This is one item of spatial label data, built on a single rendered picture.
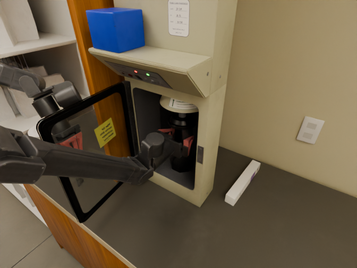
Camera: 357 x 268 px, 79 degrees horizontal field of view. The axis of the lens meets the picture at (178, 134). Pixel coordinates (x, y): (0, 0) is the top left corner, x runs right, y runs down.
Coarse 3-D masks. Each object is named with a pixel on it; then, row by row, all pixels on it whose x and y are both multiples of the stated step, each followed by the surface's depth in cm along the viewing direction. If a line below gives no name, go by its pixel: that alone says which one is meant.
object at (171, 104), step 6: (162, 96) 73; (162, 102) 72; (168, 102) 70; (174, 102) 68; (180, 102) 68; (168, 108) 70; (174, 108) 69; (180, 108) 68; (186, 108) 68; (192, 108) 68
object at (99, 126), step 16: (112, 96) 69; (80, 112) 60; (96, 112) 65; (112, 112) 71; (64, 128) 57; (80, 128) 61; (96, 128) 66; (112, 128) 73; (64, 144) 58; (80, 144) 63; (96, 144) 68; (112, 144) 75; (128, 144) 83; (64, 192) 63; (80, 192) 68; (96, 192) 75
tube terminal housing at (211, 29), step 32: (128, 0) 57; (160, 0) 52; (192, 0) 48; (224, 0) 47; (160, 32) 56; (192, 32) 52; (224, 32) 52; (224, 64) 59; (192, 96) 60; (224, 96) 67; (192, 192) 82
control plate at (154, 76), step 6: (114, 66) 62; (120, 66) 59; (126, 66) 57; (120, 72) 65; (126, 72) 62; (132, 72) 60; (138, 72) 57; (144, 72) 55; (150, 72) 53; (150, 78) 58; (156, 78) 56; (162, 78) 54; (156, 84) 61; (162, 84) 58
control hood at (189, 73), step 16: (144, 48) 58; (160, 48) 58; (128, 64) 55; (144, 64) 50; (160, 64) 47; (176, 64) 46; (192, 64) 46; (208, 64) 51; (176, 80) 51; (192, 80) 47; (208, 80) 53
